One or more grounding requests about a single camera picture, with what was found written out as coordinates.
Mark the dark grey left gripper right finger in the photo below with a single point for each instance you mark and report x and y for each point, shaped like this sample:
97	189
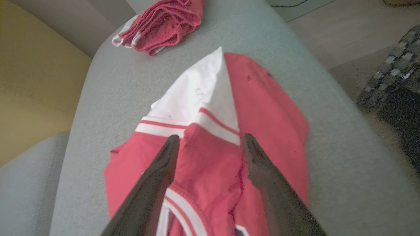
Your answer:
279	203

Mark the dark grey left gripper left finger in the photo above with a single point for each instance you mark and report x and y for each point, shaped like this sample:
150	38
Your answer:
147	196

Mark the red white basketball jersey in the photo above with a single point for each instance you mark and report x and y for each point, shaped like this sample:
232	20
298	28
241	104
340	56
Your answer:
262	108

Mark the red white basketball shorts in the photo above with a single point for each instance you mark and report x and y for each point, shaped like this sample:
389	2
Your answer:
164	26

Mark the small grey sofa cushion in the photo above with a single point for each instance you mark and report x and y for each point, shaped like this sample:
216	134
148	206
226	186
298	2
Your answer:
26	190

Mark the yellow sofa cushion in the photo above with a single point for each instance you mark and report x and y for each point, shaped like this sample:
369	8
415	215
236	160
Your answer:
36	88

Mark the pale floor mat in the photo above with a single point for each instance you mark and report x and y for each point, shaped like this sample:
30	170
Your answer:
302	11

